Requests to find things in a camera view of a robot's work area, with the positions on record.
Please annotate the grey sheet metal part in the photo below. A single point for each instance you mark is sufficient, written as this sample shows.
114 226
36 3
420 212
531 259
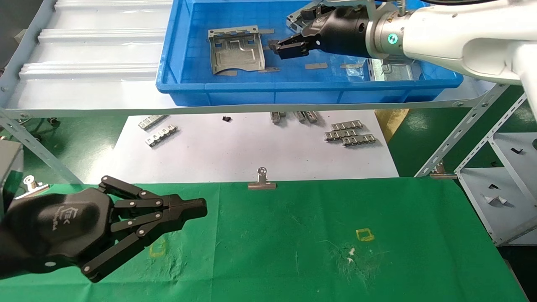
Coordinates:
293 21

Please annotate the black caster wheel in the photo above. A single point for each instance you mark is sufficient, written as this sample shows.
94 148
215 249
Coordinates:
53 122

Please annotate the folded sheet metal part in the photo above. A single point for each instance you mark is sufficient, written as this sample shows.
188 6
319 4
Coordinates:
394 71

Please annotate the flat sheet metal part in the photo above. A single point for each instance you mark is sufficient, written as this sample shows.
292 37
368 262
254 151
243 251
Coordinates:
235 54

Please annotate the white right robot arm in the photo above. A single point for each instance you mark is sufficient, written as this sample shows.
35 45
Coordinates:
461 37

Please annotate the green table cloth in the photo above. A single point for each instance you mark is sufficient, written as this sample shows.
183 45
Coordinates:
293 251

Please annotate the brown cardboard sheet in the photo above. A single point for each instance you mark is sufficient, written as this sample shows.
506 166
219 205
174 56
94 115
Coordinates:
390 121

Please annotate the blue plastic bin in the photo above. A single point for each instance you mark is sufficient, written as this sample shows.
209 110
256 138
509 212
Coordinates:
251 94

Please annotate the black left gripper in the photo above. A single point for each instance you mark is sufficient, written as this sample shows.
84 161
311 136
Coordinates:
50 226

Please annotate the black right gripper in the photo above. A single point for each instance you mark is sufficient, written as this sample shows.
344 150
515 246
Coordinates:
346 33

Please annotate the small silver metal bracket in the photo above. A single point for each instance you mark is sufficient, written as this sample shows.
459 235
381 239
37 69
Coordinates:
311 117
277 117
300 116

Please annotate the small white grey part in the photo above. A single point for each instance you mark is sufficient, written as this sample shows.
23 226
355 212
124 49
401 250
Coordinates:
495 200

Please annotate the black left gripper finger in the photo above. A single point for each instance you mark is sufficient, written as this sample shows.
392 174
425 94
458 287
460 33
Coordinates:
184 219
184 204

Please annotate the small silver metal strip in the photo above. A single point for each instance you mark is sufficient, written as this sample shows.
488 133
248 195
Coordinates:
161 136
358 140
347 125
153 122
340 135

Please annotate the low grey metal rack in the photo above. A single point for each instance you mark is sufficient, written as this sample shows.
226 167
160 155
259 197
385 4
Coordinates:
474 180

